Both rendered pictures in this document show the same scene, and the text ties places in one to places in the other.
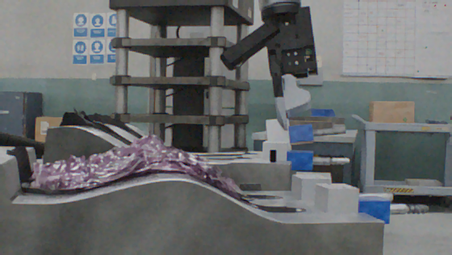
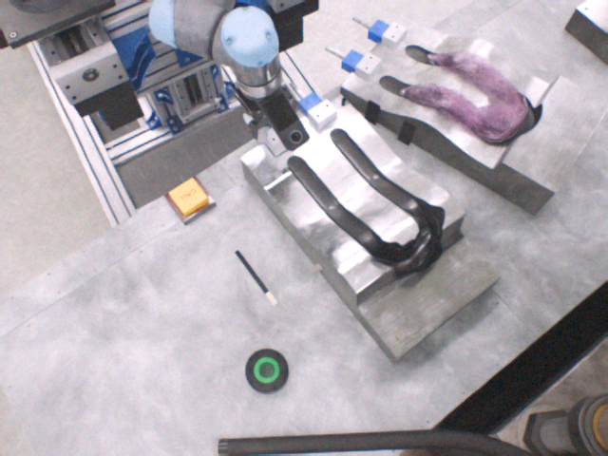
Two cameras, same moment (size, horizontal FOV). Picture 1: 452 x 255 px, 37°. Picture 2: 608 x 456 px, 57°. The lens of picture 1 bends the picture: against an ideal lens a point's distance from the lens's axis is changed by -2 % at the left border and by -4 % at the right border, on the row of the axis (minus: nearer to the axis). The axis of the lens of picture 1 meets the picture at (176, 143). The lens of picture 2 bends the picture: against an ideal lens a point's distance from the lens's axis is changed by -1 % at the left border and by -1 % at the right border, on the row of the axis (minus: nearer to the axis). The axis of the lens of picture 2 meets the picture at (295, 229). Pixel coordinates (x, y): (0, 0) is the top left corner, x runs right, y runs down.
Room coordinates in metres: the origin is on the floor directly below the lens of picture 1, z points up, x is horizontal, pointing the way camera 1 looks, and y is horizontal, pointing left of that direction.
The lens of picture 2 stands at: (1.58, 0.26, 1.89)
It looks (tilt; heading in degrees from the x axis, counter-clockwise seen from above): 67 degrees down; 224
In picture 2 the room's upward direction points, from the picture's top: 3 degrees counter-clockwise
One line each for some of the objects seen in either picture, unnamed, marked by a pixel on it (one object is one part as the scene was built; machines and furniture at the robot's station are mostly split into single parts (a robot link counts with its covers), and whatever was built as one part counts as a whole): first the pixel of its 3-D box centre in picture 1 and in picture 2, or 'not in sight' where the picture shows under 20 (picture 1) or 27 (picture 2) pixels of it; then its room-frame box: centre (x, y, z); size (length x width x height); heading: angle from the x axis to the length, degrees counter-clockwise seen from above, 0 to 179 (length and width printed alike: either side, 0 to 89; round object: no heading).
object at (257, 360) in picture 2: not in sight; (267, 371); (1.51, 0.10, 0.82); 0.08 x 0.08 x 0.04
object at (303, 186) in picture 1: (344, 197); (350, 61); (0.88, -0.22, 0.86); 0.13 x 0.05 x 0.05; 95
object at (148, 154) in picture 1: (139, 165); (470, 90); (0.80, 0.04, 0.90); 0.26 x 0.18 x 0.08; 95
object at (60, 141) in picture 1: (144, 165); (366, 217); (1.16, 0.05, 0.87); 0.50 x 0.26 x 0.14; 78
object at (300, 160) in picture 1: (306, 160); (308, 103); (1.04, -0.20, 0.89); 0.13 x 0.05 x 0.05; 78
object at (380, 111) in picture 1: (391, 115); not in sight; (6.79, -2.16, 0.94); 0.41 x 0.33 x 0.29; 82
